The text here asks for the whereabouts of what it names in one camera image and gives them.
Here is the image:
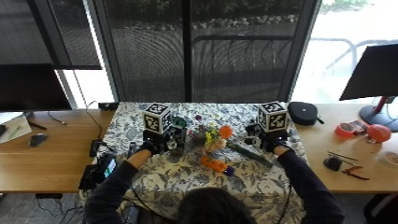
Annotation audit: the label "person's right hand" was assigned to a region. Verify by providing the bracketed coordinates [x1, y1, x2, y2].
[244, 121, 292, 153]

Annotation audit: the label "person's left hand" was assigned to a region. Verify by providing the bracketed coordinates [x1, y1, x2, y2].
[138, 129, 187, 156]

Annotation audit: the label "dark glass vase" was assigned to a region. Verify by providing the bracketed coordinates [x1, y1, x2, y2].
[168, 115, 190, 157]

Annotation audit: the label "white marker cube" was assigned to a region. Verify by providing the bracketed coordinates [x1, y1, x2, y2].
[256, 101, 291, 133]
[143, 103, 174, 135]

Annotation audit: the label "colourful artificial flower bouquet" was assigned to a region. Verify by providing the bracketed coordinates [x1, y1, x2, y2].
[191, 114, 275, 167]

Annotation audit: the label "orange and purple flower stem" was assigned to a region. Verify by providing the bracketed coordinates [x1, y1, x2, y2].
[199, 155, 238, 177]

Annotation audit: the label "blue floral tablecloth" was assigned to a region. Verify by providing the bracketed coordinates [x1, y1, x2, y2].
[79, 102, 311, 224]

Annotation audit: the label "black zipped case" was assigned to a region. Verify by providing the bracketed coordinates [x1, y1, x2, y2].
[288, 101, 327, 127]

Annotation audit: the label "smartphone with lit screen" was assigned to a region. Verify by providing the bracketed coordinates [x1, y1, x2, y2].
[102, 158, 120, 180]

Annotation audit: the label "black power adapter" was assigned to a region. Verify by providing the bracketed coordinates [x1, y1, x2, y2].
[89, 139, 110, 159]

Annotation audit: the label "small black box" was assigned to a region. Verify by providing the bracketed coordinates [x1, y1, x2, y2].
[98, 102, 122, 112]

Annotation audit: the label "small black round object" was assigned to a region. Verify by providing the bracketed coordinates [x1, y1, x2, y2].
[323, 156, 344, 172]

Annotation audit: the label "orange tape roll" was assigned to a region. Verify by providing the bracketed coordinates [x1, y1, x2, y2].
[333, 122, 357, 139]

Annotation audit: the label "thin dark stick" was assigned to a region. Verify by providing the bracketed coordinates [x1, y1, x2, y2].
[327, 150, 360, 161]

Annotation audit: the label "black flat device box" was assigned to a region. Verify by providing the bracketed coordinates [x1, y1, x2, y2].
[78, 163, 104, 191]

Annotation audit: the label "the person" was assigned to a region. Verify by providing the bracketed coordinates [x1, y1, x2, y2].
[85, 148, 347, 224]

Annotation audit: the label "dark window blind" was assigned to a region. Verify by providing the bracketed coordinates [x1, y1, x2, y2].
[89, 0, 323, 104]
[0, 0, 104, 71]

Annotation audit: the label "red round ball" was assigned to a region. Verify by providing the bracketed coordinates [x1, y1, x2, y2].
[367, 123, 393, 144]

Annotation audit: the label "black computer mouse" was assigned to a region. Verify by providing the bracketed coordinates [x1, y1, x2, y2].
[29, 133, 50, 148]

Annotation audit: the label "black pen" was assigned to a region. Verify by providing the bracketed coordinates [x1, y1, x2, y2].
[27, 120, 49, 131]

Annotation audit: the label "white tape roll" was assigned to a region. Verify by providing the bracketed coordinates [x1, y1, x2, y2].
[380, 150, 398, 169]

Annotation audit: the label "black monitor with red stand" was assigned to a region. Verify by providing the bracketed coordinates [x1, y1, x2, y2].
[339, 43, 398, 133]

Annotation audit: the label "black computer monitor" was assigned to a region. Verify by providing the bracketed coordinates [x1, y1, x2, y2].
[0, 63, 74, 113]

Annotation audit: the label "white paper sheets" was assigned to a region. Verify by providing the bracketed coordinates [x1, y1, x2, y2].
[0, 112, 34, 145]

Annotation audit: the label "dark chair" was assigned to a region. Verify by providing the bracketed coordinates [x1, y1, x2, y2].
[363, 192, 398, 224]

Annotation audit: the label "red handled pliers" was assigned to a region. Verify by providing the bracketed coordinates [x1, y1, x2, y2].
[341, 165, 371, 181]

